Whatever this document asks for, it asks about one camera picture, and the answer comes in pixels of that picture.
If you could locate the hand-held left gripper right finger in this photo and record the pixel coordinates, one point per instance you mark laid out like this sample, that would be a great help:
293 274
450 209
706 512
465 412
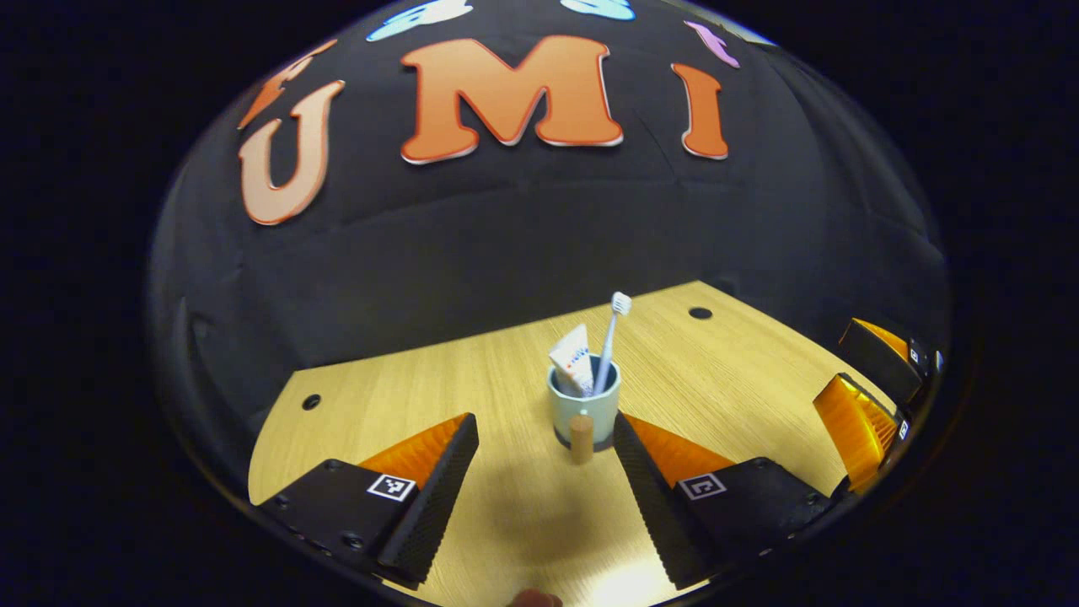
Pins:
649 497

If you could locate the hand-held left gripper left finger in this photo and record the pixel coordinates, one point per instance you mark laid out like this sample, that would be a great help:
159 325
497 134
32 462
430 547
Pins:
434 493

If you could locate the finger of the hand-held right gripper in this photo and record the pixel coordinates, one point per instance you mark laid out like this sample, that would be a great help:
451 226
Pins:
860 430
885 358

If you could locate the dark brown round coaster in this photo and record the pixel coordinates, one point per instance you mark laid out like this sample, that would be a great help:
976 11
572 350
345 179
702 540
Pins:
606 444

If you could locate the white toothbrush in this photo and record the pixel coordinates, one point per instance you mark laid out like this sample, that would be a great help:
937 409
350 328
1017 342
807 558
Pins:
609 346

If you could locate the white toothpaste tube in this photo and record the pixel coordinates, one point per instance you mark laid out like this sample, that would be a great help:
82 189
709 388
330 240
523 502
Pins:
573 358

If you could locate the wooden desktop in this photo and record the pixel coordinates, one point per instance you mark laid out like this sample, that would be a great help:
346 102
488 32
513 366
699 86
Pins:
716 379

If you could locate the black backdrop cloth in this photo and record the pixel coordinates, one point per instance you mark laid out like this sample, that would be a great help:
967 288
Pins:
506 236

